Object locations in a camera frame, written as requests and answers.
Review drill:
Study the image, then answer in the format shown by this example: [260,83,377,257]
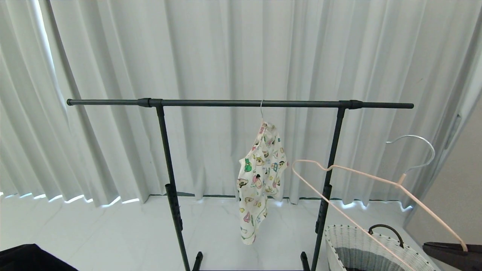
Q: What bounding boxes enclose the white curtain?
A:
[0,0,482,211]

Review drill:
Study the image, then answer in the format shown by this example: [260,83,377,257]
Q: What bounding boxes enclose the black clothes rack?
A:
[67,99,414,271]

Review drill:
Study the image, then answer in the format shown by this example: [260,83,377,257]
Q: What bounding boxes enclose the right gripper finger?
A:
[422,242,482,271]

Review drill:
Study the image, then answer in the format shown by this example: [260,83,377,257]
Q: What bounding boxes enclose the cream printed garment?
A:
[236,120,290,245]

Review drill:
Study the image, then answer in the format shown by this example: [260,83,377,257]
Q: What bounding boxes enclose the white laundry basket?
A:
[325,224,439,271]

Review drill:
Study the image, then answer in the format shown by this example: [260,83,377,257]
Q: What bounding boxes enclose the black garment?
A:
[0,244,78,271]

